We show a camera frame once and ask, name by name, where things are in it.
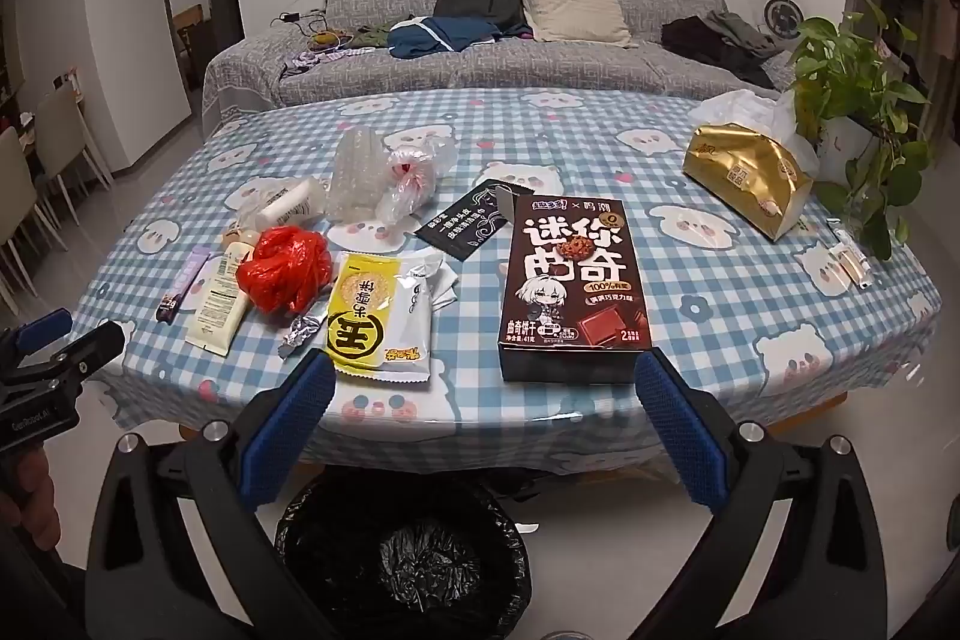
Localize small round fan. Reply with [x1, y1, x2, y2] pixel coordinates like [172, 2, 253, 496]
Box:
[761, 0, 803, 41]

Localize beige pillow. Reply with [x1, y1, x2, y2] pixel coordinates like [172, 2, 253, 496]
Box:
[523, 0, 638, 49]

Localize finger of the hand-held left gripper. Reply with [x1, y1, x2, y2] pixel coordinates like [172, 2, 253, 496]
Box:
[0, 308, 74, 360]
[30, 320, 126, 396]

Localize dark brown cookie box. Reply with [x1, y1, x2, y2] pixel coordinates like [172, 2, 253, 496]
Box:
[499, 190, 653, 384]

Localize purple stick packet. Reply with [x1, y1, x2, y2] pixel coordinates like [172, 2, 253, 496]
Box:
[155, 245, 211, 322]

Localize trash bin with black bag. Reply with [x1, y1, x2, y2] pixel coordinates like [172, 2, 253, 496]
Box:
[274, 466, 533, 640]

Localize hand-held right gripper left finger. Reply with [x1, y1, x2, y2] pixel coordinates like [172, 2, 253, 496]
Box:
[86, 349, 338, 640]

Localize silver foil wrapper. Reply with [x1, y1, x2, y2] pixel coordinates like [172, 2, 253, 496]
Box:
[277, 302, 331, 357]

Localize blue jacket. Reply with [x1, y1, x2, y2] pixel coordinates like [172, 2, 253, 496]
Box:
[386, 14, 500, 60]

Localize blue checkered tablecloth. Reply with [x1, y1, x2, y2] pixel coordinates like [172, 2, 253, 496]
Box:
[94, 85, 942, 468]

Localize green garment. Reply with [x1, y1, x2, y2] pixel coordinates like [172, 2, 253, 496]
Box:
[349, 21, 410, 50]

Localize white plastic bottle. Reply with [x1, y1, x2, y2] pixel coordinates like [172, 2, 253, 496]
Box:
[240, 175, 327, 232]

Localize black garment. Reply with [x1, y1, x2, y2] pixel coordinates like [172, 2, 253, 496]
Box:
[660, 14, 777, 86]

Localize yellow white snack packet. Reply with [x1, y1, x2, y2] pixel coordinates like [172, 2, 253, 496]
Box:
[326, 250, 460, 387]

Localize green potted plant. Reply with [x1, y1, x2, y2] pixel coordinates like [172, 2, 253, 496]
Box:
[787, 0, 938, 262]

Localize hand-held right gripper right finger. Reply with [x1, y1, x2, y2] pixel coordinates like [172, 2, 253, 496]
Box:
[634, 347, 890, 640]

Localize purple patterned cloth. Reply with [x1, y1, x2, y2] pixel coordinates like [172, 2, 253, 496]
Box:
[281, 47, 346, 77]

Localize black printed card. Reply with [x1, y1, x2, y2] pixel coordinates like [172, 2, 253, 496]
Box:
[412, 179, 560, 255]

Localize grey sofa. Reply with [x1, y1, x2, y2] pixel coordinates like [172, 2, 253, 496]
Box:
[201, 0, 796, 124]

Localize gold tissue pack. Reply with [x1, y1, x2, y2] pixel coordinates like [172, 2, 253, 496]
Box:
[681, 119, 815, 244]

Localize person's left hand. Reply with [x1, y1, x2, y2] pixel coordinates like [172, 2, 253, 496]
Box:
[0, 458, 61, 554]

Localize clear plastic bag red print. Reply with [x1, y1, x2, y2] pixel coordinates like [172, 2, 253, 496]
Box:
[375, 134, 458, 229]

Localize beige dining chair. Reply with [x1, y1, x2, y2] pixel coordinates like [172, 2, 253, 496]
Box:
[34, 111, 115, 217]
[0, 126, 40, 300]

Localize olive grey garment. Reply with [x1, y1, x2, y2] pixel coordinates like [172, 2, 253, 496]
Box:
[705, 10, 788, 60]

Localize white flowerpot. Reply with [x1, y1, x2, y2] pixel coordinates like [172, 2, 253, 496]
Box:
[817, 115, 875, 184]

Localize cream lotion tube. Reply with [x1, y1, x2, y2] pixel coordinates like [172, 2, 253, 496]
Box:
[186, 239, 256, 356]

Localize charger cables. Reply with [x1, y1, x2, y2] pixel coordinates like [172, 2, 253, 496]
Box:
[279, 8, 353, 50]

